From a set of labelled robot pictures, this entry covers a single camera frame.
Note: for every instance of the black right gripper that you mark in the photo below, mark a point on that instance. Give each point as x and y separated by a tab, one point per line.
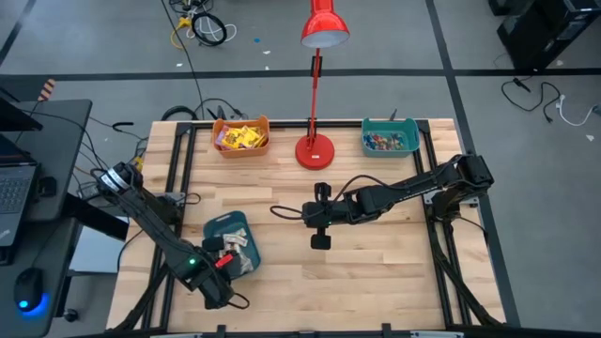
319	213

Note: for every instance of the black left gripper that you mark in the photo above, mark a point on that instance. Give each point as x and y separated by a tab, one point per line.
231	267

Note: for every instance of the dark teal plastic bin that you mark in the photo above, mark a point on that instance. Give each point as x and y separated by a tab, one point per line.
220	223

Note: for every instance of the orange plastic bin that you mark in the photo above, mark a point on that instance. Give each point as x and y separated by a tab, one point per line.
241	152

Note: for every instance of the light teal plastic bin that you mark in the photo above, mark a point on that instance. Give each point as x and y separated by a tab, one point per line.
389	124

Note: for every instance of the yellow Sour Patch candy bag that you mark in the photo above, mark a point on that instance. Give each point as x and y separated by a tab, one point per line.
250	136
220	136
262	141
233	138

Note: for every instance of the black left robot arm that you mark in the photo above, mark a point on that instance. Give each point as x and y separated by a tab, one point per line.
150	220

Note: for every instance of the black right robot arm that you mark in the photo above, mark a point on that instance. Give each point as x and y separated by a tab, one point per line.
413	188

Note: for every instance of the red clip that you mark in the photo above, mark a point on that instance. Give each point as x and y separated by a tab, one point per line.
224	260

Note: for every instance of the red desk lamp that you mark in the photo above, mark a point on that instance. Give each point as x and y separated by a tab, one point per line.
315	152

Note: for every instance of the grey power adapter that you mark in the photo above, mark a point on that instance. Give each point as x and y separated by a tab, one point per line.
87	192

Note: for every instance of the small black desk gadget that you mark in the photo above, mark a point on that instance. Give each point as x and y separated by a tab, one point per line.
47	186

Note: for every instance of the black computer mouse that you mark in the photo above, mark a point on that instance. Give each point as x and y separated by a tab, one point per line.
28	288

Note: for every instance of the black desk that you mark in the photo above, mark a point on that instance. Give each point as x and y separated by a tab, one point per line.
56	141

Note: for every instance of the black laptop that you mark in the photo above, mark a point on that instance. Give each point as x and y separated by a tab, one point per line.
14	188

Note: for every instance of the orange black striped tape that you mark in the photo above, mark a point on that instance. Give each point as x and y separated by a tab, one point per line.
47	89

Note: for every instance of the black flat screen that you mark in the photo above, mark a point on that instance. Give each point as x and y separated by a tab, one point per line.
16	117

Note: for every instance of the black computer case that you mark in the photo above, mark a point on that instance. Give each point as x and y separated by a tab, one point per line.
540	37

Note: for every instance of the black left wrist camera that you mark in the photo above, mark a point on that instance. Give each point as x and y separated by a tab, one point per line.
212	243

